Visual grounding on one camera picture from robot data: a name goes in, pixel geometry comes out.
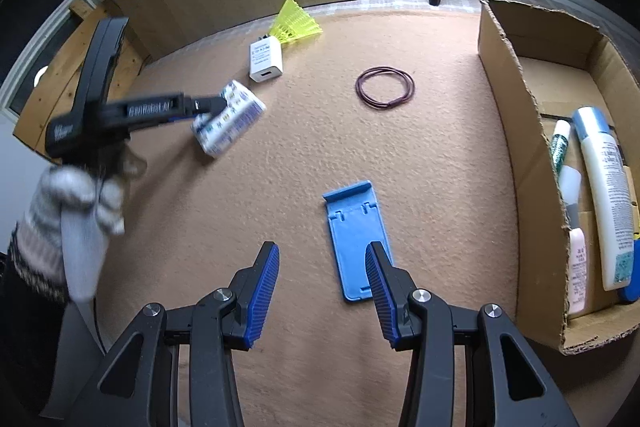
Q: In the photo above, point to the left hand in white glove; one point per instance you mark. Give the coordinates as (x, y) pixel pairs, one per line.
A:
(61, 242)

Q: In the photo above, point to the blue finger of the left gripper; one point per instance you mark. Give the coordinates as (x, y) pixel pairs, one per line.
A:
(212, 105)
(181, 118)

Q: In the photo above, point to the white bottle with blue cap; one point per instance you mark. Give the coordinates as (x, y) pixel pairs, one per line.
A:
(609, 190)

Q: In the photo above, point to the maroon rubber band loop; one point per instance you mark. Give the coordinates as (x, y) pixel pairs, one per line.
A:
(385, 87)

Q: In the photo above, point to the yellow shuttlecock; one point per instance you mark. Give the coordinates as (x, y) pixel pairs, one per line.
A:
(293, 23)

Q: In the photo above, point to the green white lip balm tube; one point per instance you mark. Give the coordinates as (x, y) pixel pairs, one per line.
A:
(559, 144)

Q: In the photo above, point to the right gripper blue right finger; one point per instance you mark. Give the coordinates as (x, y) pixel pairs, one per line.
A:
(391, 289)

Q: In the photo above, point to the patterned lighter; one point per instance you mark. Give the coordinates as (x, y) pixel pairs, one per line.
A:
(570, 183)

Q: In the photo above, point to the blue phone stand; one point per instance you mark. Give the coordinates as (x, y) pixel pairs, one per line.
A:
(355, 221)

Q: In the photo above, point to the patterned tissue pack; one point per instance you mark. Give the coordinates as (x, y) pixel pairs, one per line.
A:
(216, 134)

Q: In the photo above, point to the white wall charger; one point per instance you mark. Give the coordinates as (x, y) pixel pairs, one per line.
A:
(265, 59)

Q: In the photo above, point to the wooden slat board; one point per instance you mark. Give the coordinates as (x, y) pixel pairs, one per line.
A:
(56, 89)

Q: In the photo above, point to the cardboard box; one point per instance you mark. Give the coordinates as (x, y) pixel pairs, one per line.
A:
(542, 65)

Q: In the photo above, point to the pink white tube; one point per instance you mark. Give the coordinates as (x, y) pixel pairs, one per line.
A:
(578, 272)

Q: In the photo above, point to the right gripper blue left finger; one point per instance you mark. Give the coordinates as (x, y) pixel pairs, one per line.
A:
(252, 288)

